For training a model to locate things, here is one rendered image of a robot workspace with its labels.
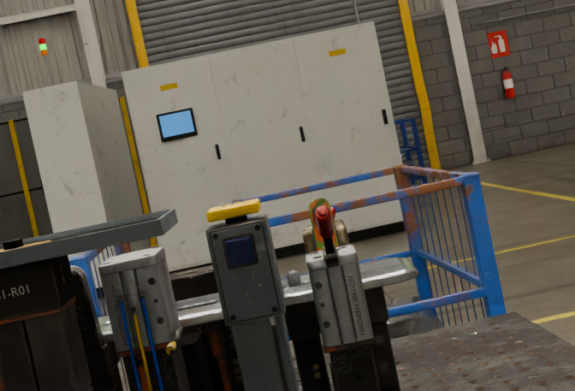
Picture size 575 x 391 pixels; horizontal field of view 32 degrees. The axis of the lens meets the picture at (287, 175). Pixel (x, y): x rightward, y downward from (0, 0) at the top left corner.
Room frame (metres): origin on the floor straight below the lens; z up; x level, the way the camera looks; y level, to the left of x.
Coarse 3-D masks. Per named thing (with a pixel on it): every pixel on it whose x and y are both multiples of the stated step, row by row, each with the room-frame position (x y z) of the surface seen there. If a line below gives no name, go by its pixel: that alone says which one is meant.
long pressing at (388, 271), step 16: (368, 272) 1.47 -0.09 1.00; (384, 272) 1.44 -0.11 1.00; (400, 272) 1.40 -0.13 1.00; (416, 272) 1.42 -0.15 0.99; (288, 288) 1.47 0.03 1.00; (304, 288) 1.44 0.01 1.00; (368, 288) 1.40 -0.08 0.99; (176, 304) 1.54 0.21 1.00; (192, 304) 1.51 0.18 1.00; (288, 304) 1.40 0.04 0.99; (192, 320) 1.40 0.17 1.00; (208, 320) 1.40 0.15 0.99; (112, 336) 1.40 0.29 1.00
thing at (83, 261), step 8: (104, 248) 3.73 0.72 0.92; (120, 248) 4.41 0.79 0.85; (128, 248) 4.41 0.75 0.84; (80, 256) 3.27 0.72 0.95; (88, 256) 3.31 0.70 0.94; (96, 256) 3.49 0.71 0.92; (112, 256) 3.98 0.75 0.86; (72, 264) 3.27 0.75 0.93; (80, 264) 3.27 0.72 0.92; (88, 264) 3.28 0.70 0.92; (88, 272) 3.27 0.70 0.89; (96, 272) 3.50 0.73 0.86; (88, 280) 3.27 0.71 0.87; (96, 296) 3.29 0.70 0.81; (96, 304) 3.27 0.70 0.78; (104, 312) 3.50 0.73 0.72
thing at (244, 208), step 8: (248, 200) 1.18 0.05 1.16; (256, 200) 1.15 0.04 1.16; (216, 208) 1.16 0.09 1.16; (224, 208) 1.14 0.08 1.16; (232, 208) 1.13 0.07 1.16; (240, 208) 1.13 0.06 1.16; (248, 208) 1.13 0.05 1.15; (256, 208) 1.13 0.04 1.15; (208, 216) 1.13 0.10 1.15; (216, 216) 1.13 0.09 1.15; (224, 216) 1.13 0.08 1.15; (232, 216) 1.13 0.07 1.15; (240, 216) 1.15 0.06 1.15
